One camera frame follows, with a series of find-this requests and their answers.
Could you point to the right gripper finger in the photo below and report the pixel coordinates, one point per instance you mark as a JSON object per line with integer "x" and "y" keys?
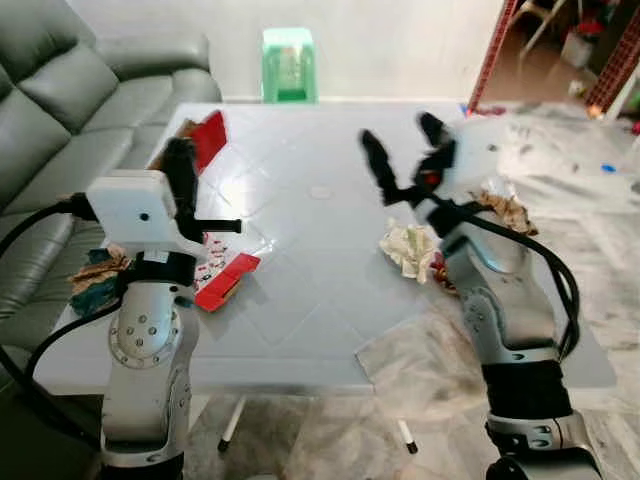
{"x": 380, "y": 165}
{"x": 434, "y": 130}

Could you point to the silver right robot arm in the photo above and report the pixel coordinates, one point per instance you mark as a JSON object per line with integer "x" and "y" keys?
{"x": 505, "y": 310}

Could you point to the plain red paper packet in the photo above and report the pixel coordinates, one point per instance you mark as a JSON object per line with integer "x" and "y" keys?
{"x": 210, "y": 138}

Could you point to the red and white printed carton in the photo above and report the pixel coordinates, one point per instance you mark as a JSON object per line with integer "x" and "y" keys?
{"x": 228, "y": 275}

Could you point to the crumpled white paper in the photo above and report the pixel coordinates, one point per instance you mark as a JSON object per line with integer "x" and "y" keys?
{"x": 408, "y": 250}

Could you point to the crumpled brown paper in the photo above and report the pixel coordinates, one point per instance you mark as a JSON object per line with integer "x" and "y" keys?
{"x": 508, "y": 212}

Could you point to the small red wrapper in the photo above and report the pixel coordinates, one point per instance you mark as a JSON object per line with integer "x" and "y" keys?
{"x": 442, "y": 272}

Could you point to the red brick door pillar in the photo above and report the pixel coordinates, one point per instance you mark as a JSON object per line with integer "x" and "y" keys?
{"x": 615, "y": 65}
{"x": 492, "y": 55}

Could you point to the grey leather sofa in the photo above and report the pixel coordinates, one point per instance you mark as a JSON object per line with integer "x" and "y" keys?
{"x": 70, "y": 110}

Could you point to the brown and teal wrapper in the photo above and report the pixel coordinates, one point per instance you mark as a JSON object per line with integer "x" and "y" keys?
{"x": 95, "y": 275}

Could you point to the green plastic stool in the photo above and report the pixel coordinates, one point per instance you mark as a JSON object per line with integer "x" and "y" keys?
{"x": 290, "y": 65}

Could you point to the small blue floor scrap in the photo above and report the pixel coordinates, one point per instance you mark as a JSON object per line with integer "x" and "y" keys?
{"x": 607, "y": 168}

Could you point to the white pot with red flowers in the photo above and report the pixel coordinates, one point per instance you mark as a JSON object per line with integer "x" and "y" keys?
{"x": 580, "y": 45}

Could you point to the clear plastic sheet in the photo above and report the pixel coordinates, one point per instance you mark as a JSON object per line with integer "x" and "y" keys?
{"x": 410, "y": 350}

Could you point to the white table leg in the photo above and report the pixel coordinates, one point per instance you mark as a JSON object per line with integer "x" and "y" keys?
{"x": 408, "y": 437}
{"x": 231, "y": 422}

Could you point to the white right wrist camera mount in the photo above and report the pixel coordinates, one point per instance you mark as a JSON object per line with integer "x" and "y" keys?
{"x": 475, "y": 155}

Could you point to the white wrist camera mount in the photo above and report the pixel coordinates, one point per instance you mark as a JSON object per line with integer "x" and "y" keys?
{"x": 475, "y": 155}
{"x": 135, "y": 210}

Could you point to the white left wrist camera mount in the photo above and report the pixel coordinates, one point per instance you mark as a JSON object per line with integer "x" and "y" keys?
{"x": 135, "y": 210}

